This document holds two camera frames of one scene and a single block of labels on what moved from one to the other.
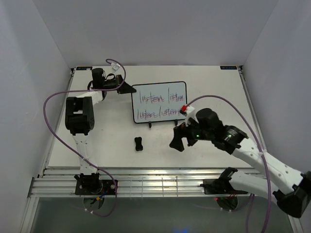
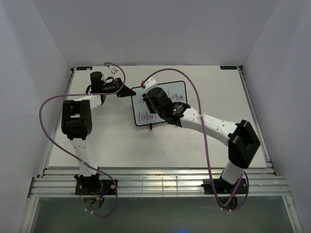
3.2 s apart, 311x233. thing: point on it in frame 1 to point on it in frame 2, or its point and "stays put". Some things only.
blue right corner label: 228,67 stays put
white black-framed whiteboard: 154,102 stays put
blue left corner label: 83,68 stays put
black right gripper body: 200,134 to 152,109
